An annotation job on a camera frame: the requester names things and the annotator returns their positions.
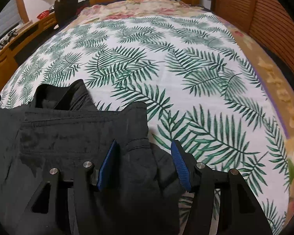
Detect red basket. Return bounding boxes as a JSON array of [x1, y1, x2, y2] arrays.
[[36, 10, 50, 20]]

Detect palm leaf bed sheet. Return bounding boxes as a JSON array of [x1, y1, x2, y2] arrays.
[[0, 13, 289, 234]]

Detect louvred wooden wardrobe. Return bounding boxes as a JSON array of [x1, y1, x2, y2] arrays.
[[211, 0, 294, 74]]

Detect grey window blind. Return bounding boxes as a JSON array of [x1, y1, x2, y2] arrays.
[[0, 0, 22, 38]]

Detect black zip jacket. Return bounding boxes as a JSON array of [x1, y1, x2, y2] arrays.
[[0, 80, 184, 234]]

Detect dark wooden chair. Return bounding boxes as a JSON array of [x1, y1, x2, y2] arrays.
[[54, 0, 78, 28]]

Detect floral blanket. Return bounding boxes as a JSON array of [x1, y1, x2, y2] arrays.
[[74, 0, 294, 227]]

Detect wooden desk cabinet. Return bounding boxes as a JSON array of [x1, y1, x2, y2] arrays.
[[0, 13, 57, 92]]

